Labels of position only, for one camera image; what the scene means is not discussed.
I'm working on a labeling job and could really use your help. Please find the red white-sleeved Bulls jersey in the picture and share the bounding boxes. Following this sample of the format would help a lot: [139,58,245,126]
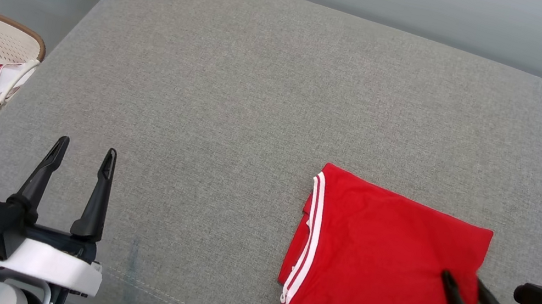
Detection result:
[273,157,501,304]

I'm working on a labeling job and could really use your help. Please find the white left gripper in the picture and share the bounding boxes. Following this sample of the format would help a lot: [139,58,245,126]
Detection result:
[0,125,126,301]

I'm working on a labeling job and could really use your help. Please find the grey fabric sofa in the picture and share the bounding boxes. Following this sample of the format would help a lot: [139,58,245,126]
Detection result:
[0,0,542,304]

